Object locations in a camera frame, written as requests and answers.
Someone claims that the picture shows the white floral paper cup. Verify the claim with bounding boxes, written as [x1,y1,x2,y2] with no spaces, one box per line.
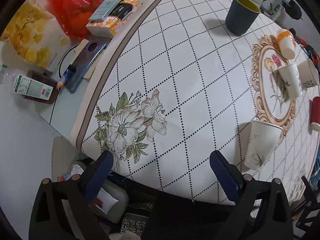
[244,120,284,171]

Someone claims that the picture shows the red ribbed paper cup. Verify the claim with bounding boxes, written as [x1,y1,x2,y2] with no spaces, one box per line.
[310,96,320,132]

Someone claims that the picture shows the white paper cup with print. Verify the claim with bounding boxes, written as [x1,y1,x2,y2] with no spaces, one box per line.
[278,62,303,99]

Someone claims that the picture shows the orange and white paper cup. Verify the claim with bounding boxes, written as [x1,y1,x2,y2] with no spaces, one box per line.
[277,29,296,60]

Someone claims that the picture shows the brown medicine bottle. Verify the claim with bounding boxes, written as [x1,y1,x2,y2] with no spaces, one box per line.
[13,70,59,105]

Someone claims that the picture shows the floral diamond pattern tablecloth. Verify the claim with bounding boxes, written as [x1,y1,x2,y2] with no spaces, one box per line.
[70,0,319,204]

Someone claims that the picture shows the purple smartphone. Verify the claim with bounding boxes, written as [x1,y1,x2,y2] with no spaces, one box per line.
[64,37,109,93]

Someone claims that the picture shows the white ceramic tea mug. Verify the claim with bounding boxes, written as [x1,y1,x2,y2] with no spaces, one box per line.
[298,59,319,89]

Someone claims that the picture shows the clear plastic bottle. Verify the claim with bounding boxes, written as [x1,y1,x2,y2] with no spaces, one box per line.
[1,63,20,85]

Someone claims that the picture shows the orange tissue pack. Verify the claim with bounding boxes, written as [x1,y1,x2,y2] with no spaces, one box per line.
[86,0,141,38]

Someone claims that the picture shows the yellow chips bag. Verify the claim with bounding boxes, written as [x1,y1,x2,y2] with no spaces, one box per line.
[1,0,71,73]

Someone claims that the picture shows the dark green mug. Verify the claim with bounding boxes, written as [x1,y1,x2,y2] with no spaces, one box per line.
[225,0,260,36]

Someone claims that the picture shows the black small box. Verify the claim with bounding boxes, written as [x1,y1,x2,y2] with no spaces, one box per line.
[109,3,134,21]

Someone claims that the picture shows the light blue small box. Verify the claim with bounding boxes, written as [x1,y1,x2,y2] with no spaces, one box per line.
[88,0,122,22]

